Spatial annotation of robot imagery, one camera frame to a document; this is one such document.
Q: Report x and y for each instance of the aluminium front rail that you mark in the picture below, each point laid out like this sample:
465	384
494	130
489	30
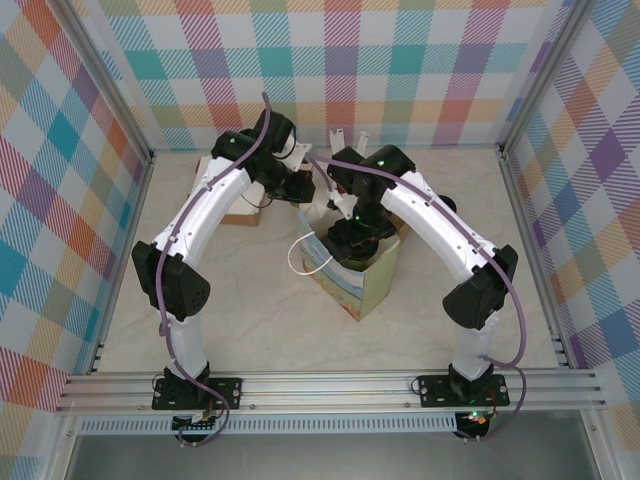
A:
325	390

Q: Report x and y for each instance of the red cup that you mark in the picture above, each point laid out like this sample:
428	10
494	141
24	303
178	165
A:
339	189

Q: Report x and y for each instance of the green white paper bag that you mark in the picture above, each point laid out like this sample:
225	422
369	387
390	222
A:
380	285

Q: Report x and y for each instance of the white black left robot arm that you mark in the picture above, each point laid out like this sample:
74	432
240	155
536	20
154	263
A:
200	220

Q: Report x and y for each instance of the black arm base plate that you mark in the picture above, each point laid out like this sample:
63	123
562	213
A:
435	390
225	392

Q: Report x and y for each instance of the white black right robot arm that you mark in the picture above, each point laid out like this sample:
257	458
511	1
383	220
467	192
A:
435	220

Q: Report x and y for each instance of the black cup lid stack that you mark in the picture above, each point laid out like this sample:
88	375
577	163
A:
450	204

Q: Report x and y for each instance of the small controller board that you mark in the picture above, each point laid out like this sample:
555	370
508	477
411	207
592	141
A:
475	417
197	422

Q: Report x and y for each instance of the white paper napkin stack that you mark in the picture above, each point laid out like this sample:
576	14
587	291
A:
202	167

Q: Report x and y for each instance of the aluminium frame post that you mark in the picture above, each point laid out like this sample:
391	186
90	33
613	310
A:
111	80
544	75

